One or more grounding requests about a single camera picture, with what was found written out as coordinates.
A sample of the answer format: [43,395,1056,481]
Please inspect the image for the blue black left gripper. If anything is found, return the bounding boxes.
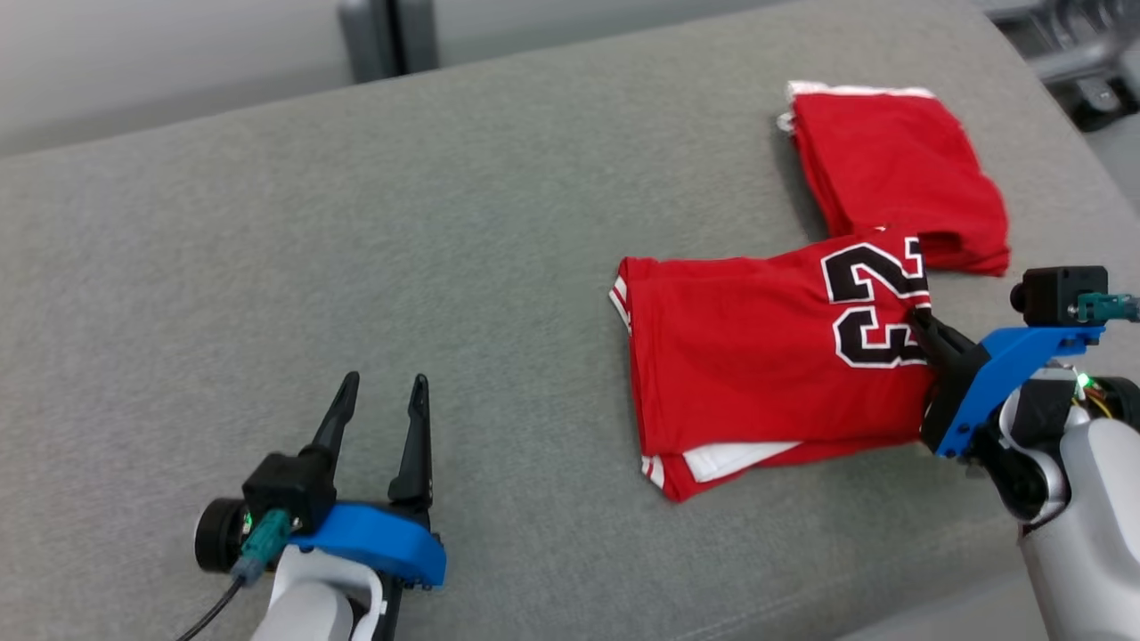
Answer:
[194,371,448,641]

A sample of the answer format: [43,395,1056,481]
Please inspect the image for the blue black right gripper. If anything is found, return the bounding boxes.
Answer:
[907,307,1140,459]

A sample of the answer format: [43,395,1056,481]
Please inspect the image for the red shorts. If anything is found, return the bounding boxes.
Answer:
[777,80,1012,277]

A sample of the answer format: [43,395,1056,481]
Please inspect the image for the red white jersey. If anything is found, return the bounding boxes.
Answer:
[609,227,945,503]

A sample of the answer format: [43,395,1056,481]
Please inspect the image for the black left cable green plug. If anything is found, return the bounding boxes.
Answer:
[174,509,296,641]

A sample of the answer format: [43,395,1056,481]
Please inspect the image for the black cable green plug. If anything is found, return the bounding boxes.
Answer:
[1076,293,1140,324]
[174,509,296,641]

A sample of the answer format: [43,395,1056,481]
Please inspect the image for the black right cable green plug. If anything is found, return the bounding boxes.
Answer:
[1076,293,1140,324]

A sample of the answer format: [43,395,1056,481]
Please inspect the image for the grey metal frame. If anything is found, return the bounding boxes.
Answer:
[975,0,1140,133]

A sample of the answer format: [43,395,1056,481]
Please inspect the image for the grey metal wall post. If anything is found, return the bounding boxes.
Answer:
[337,0,439,84]

